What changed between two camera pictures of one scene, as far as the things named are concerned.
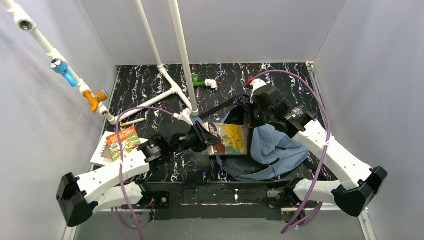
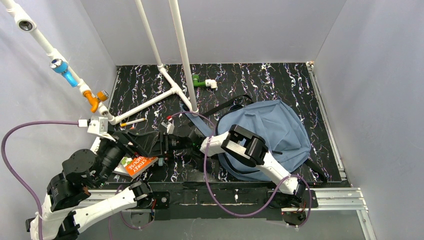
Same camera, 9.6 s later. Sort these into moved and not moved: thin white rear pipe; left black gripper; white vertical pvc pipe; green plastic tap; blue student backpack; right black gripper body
Moved: left black gripper; right black gripper body
Not moved: blue student backpack; thin white rear pipe; white vertical pvc pipe; green plastic tap
